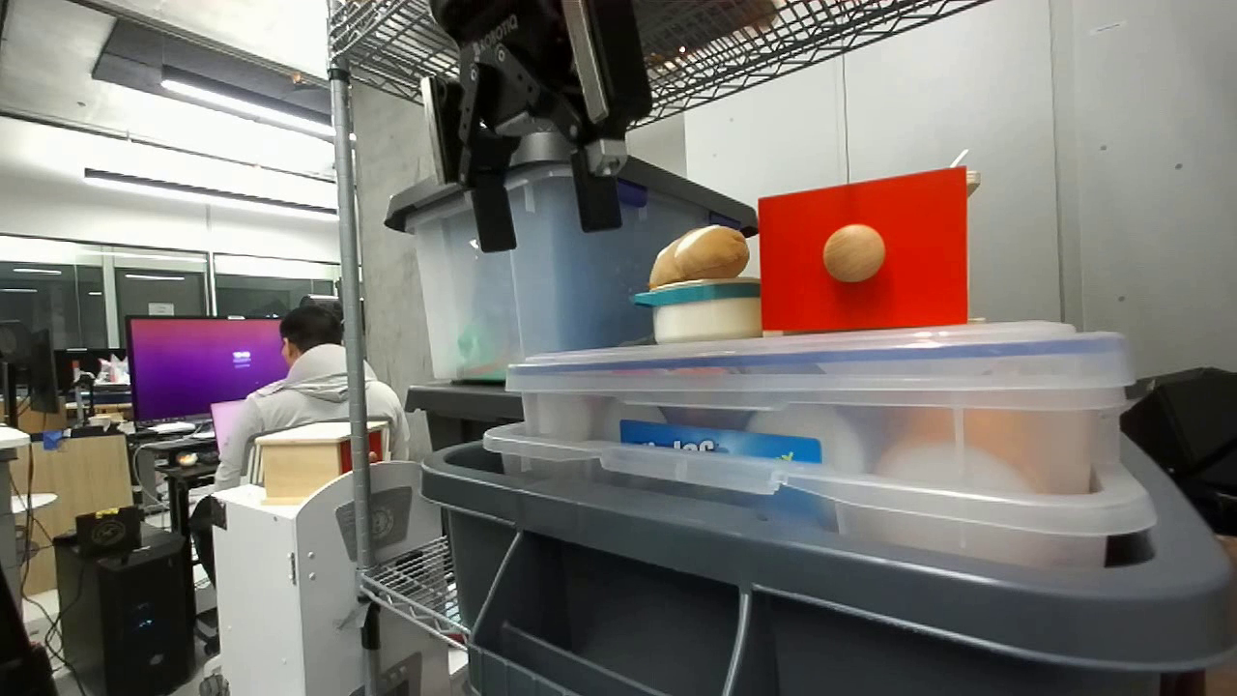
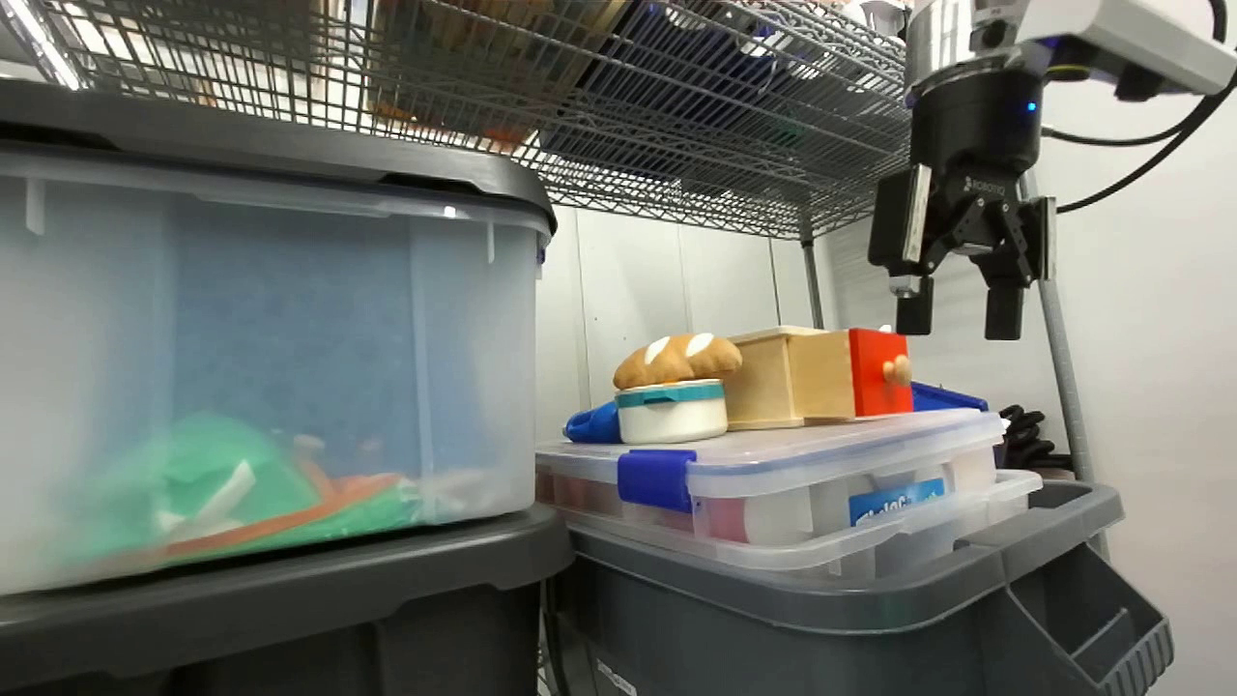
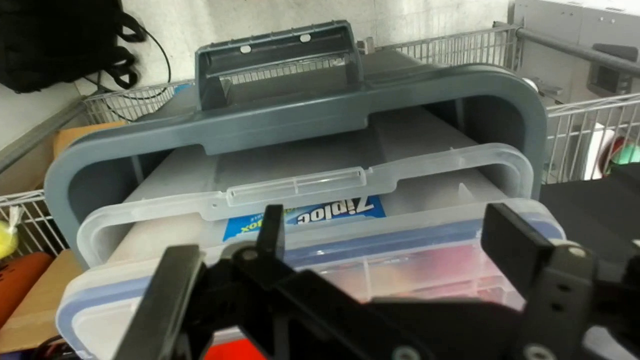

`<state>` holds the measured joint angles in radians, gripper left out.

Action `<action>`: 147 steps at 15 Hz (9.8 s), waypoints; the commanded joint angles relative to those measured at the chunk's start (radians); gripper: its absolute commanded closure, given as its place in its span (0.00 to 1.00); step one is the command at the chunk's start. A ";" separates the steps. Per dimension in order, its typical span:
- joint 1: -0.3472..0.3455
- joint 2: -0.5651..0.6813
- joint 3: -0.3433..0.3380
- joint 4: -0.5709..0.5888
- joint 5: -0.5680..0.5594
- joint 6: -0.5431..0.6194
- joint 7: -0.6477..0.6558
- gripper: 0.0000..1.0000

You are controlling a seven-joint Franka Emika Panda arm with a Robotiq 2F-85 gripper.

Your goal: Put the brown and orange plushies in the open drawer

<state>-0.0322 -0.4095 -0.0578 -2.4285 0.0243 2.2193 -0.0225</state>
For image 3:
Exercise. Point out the clear plastic tray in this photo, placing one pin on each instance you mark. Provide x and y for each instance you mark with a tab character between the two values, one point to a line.
293	190

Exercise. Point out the yellow ball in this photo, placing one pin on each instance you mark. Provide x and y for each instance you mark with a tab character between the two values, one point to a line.
7	240

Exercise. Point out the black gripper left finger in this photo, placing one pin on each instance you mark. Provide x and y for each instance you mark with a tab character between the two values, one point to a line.
162	306

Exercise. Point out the orange plastic basket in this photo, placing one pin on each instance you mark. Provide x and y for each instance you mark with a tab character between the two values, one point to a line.
20	286

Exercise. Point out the grey storage tote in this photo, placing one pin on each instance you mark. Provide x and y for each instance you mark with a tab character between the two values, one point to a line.
287	107

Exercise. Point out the small cardboard piece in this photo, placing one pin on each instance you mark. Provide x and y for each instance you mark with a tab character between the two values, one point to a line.
83	137

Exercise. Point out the blue Ziploc box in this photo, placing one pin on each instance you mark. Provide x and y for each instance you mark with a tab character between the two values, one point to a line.
332	213

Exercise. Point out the large cardboard piece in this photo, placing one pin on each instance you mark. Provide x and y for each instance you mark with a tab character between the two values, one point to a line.
40	312

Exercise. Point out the clear organizer box blue latches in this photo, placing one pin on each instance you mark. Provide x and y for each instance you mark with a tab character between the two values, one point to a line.
413	266

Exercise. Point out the black backpack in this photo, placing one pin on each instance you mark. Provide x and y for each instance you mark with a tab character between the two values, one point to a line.
53	40

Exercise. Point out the grey cabinet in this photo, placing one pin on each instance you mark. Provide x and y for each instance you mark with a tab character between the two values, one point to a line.
572	40

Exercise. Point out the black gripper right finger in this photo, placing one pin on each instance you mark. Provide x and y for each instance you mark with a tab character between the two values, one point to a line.
552	301

